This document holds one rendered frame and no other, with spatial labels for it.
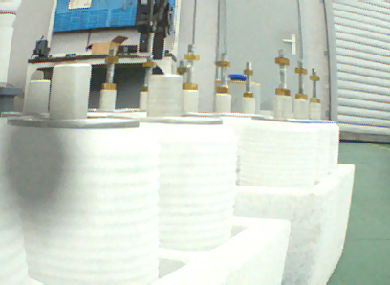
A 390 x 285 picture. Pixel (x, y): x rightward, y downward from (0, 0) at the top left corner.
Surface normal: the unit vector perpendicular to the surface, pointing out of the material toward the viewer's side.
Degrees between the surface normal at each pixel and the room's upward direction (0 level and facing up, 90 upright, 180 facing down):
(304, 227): 90
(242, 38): 90
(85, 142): 57
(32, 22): 90
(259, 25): 90
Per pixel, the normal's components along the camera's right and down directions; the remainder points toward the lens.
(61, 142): 0.17, -0.48
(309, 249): -0.39, 0.04
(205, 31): -0.04, 0.06
